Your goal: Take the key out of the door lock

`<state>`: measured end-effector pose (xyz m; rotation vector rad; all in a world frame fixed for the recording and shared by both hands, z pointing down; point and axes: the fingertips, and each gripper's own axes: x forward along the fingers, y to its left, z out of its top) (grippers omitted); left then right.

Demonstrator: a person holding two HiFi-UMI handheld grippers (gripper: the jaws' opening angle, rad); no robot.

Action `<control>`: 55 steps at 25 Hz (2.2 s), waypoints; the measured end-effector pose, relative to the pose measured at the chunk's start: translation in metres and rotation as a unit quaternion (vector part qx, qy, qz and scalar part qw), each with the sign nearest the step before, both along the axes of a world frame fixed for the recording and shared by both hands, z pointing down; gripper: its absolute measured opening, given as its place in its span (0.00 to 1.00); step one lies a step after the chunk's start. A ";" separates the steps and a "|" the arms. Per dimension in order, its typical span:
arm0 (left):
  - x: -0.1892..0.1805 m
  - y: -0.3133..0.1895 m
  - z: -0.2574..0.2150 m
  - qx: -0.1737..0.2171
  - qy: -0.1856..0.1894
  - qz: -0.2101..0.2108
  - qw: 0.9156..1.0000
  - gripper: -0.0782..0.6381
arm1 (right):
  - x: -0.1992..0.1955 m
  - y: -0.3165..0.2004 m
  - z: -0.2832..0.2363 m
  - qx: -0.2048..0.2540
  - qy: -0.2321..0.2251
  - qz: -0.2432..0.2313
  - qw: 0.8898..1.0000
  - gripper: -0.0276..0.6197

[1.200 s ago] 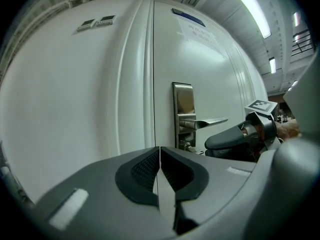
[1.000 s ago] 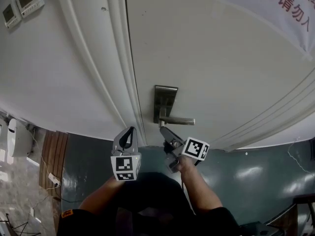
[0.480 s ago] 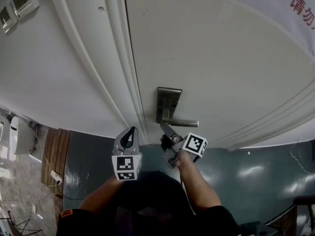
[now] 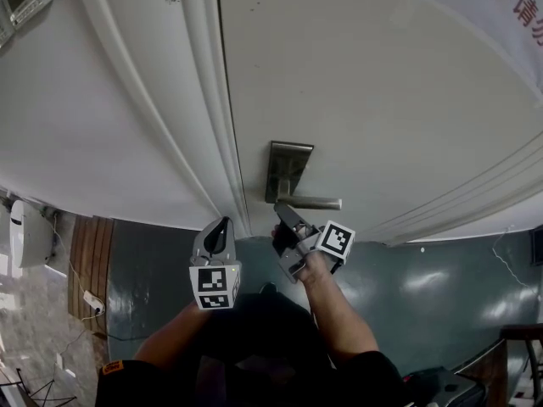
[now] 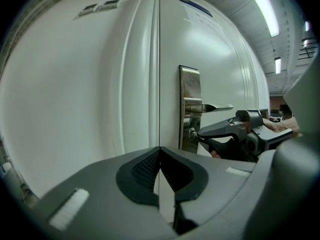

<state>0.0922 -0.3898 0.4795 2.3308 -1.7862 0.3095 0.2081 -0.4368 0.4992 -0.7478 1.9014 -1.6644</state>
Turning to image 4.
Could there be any person's black clothing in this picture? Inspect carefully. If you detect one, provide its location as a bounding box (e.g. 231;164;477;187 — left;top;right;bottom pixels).
94;282;413;407

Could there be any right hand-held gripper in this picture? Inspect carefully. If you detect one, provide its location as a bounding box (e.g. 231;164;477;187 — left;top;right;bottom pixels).
271;202;357;284

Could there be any metal door lock with handle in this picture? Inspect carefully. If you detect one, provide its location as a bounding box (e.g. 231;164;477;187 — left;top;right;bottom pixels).
264;140;343;212

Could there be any thin white power cable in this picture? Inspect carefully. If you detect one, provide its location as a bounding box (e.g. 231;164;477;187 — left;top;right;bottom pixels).
41;209;92;296

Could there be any person's left forearm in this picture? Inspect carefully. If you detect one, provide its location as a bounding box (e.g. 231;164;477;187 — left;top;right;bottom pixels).
132;301;214;365

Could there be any grey cleaning machine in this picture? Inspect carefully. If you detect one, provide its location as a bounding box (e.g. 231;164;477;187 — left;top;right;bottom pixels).
401;365;487;407

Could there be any white power strip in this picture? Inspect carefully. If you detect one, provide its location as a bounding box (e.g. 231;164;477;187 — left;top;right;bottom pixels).
81;290;107;315

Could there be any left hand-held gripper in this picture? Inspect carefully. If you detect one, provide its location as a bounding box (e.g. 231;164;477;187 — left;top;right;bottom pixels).
188;215;244;312

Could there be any brown wooden slat panel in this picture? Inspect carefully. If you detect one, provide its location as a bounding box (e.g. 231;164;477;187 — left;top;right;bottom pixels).
67;214;116;335

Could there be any white paper notice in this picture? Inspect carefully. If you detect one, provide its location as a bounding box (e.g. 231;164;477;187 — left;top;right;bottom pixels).
406;0;543;106

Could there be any long white floor cable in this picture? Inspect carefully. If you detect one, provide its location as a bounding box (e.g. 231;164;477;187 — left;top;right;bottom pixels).
491;226;539;291

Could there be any person's right forearm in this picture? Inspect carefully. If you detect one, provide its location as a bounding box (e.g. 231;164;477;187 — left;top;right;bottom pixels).
296;252;381;367

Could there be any white oval device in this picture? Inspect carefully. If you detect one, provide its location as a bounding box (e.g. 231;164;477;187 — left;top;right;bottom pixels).
8;198;57;270

